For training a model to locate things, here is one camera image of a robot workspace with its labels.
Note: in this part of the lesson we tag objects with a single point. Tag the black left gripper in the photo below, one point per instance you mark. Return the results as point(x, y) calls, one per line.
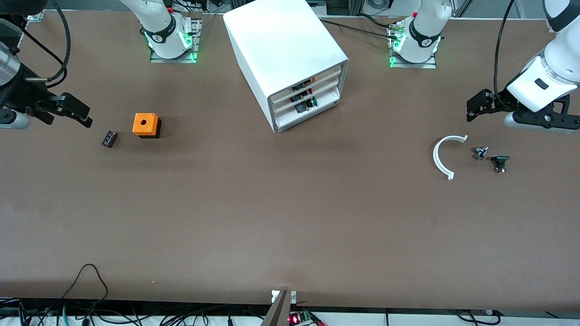
point(497, 103)

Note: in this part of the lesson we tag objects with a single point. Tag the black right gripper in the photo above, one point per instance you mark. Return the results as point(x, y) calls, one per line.
point(21, 94)

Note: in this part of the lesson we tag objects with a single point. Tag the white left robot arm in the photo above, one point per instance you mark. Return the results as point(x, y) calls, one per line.
point(426, 27)

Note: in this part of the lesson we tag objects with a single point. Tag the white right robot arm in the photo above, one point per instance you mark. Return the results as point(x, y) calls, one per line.
point(163, 27)

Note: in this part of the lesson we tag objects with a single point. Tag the green capped push button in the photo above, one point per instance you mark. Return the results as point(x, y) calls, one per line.
point(312, 102)

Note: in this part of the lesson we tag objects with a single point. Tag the red capped push button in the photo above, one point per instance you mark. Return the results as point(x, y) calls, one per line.
point(300, 96)

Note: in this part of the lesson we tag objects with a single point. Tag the dark cylindrical capacitor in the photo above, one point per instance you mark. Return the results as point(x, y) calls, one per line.
point(109, 138)

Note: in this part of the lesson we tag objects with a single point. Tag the small silver black component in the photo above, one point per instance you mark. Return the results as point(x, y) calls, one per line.
point(480, 153)

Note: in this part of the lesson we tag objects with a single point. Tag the white curved plastic arc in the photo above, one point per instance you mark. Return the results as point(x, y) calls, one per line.
point(436, 158)

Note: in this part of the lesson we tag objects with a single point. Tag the orange box with hole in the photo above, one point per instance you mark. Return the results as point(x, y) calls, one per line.
point(145, 123)

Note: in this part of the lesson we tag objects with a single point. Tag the circuit board with red LED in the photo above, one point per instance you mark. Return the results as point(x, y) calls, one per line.
point(297, 318)

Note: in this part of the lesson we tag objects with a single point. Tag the small black switch component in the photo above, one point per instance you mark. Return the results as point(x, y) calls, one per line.
point(500, 160)

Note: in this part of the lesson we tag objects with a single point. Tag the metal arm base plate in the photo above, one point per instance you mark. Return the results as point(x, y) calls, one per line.
point(412, 65)
point(172, 60)

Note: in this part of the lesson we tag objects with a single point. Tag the grey camera mounting pole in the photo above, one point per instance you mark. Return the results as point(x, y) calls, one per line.
point(279, 310)

